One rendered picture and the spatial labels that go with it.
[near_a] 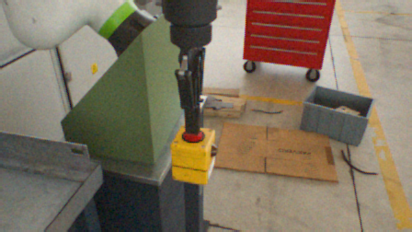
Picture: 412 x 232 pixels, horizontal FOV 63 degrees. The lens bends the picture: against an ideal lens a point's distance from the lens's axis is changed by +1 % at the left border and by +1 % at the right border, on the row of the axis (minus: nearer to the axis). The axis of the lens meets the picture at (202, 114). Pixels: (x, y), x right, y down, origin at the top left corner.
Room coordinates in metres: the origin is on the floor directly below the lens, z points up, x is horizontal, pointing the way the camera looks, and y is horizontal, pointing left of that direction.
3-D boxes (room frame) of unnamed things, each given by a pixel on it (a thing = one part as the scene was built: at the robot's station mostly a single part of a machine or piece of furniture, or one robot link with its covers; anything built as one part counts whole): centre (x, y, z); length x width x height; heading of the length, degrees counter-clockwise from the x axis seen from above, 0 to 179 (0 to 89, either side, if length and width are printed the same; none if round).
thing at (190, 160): (0.58, 0.02, 0.85); 0.08 x 0.08 x 0.10; 75
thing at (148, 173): (0.87, 0.21, 0.74); 0.45 x 0.34 x 0.02; 164
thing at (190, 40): (0.58, 0.02, 1.10); 0.08 x 0.07 x 0.09; 165
